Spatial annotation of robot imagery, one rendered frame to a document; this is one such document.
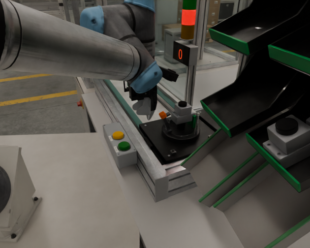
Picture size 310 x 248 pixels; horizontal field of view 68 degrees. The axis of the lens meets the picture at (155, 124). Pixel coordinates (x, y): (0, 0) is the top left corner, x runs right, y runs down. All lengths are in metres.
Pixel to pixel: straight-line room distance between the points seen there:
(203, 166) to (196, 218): 0.17
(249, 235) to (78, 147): 0.72
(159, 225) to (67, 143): 0.54
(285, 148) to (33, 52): 0.36
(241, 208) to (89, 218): 0.43
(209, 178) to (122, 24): 0.42
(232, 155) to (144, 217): 0.31
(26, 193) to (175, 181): 0.44
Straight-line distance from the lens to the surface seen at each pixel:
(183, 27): 0.92
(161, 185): 0.71
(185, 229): 0.71
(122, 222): 0.72
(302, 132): 0.40
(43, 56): 0.30
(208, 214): 0.75
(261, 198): 0.57
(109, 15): 0.56
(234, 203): 0.59
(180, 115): 0.78
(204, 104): 0.54
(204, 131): 0.88
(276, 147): 0.42
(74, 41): 0.33
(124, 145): 0.79
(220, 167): 0.62
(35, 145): 1.09
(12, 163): 0.71
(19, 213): 0.77
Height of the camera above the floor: 1.45
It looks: 32 degrees down
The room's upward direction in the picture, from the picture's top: straight up
